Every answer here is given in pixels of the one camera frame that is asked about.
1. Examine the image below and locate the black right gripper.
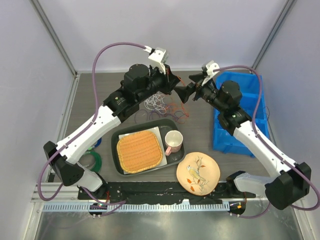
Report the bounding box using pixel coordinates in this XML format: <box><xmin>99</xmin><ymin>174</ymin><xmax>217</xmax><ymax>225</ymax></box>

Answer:
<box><xmin>174</xmin><ymin>73</ymin><xmax>227</xmax><ymax>113</ymax></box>

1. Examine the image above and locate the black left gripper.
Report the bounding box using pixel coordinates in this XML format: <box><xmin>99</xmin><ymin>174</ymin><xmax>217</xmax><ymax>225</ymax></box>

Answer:
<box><xmin>136</xmin><ymin>63</ymin><xmax>181</xmax><ymax>104</ymax></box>

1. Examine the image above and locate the white thin cable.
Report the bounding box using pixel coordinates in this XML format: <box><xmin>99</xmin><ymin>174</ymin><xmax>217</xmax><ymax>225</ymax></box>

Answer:
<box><xmin>143</xmin><ymin>92</ymin><xmax>168</xmax><ymax>116</ymax></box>

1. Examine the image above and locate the orange thin cable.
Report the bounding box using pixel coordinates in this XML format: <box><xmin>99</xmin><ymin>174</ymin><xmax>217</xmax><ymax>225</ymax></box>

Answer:
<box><xmin>164</xmin><ymin>71</ymin><xmax>190</xmax><ymax>125</ymax></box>

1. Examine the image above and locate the purple thin cable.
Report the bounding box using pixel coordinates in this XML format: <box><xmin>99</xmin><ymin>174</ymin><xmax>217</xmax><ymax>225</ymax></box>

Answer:
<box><xmin>134</xmin><ymin>104</ymin><xmax>190</xmax><ymax>125</ymax></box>

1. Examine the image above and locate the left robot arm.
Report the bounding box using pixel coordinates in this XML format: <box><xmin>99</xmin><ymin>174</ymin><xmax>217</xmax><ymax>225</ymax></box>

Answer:
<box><xmin>43</xmin><ymin>64</ymin><xmax>180</xmax><ymax>200</ymax></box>

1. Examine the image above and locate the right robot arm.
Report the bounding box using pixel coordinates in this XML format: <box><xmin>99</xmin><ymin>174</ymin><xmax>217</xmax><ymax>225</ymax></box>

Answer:
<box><xmin>174</xmin><ymin>73</ymin><xmax>311</xmax><ymax>210</ymax></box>

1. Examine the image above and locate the pink ceramic mug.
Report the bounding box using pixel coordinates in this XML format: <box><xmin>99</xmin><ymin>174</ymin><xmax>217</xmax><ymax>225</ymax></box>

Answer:
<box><xmin>164</xmin><ymin>130</ymin><xmax>184</xmax><ymax>156</ymax></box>

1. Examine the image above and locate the blue plastic compartment bin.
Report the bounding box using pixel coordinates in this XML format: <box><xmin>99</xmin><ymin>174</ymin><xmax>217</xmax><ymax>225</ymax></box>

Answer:
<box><xmin>212</xmin><ymin>71</ymin><xmax>270</xmax><ymax>158</ymax></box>

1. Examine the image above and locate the orange woven basket mat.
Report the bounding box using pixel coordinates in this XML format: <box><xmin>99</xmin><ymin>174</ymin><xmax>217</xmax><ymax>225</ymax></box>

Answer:
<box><xmin>116</xmin><ymin>130</ymin><xmax>164</xmax><ymax>174</ymax></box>

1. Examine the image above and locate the blue tape roll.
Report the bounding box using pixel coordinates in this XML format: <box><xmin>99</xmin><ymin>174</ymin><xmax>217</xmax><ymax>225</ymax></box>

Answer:
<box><xmin>95</xmin><ymin>138</ymin><xmax>102</xmax><ymax>147</ymax></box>

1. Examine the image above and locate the bird pattern ceramic plate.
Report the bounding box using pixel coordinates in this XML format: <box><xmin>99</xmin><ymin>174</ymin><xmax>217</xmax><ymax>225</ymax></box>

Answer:
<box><xmin>176</xmin><ymin>152</ymin><xmax>221</xmax><ymax>196</ymax></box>

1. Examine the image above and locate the green tape roll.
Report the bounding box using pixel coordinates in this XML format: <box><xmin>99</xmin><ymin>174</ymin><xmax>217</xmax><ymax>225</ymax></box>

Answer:
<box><xmin>83</xmin><ymin>151</ymin><xmax>102</xmax><ymax>173</ymax></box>

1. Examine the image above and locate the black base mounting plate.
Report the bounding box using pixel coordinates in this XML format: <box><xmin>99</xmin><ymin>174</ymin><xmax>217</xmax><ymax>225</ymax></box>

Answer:
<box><xmin>77</xmin><ymin>181</ymin><xmax>257</xmax><ymax>205</ymax></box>

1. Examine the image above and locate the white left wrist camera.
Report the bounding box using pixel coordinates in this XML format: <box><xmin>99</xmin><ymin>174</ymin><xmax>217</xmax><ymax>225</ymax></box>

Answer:
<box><xmin>144</xmin><ymin>45</ymin><xmax>169</xmax><ymax>75</ymax></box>

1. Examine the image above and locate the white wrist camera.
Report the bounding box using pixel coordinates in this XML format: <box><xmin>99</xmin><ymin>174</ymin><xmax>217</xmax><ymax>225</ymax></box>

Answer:
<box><xmin>144</xmin><ymin>45</ymin><xmax>169</xmax><ymax>75</ymax></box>
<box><xmin>201</xmin><ymin>60</ymin><xmax>220</xmax><ymax>87</ymax></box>

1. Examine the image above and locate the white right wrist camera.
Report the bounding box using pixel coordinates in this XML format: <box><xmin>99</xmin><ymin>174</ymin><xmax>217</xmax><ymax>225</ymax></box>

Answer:
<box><xmin>201</xmin><ymin>60</ymin><xmax>220</xmax><ymax>87</ymax></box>

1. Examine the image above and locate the aluminium front rail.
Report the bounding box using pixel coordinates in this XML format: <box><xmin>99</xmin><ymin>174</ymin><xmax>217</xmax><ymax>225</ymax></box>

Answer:
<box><xmin>31</xmin><ymin>185</ymin><xmax>268</xmax><ymax>214</ymax></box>

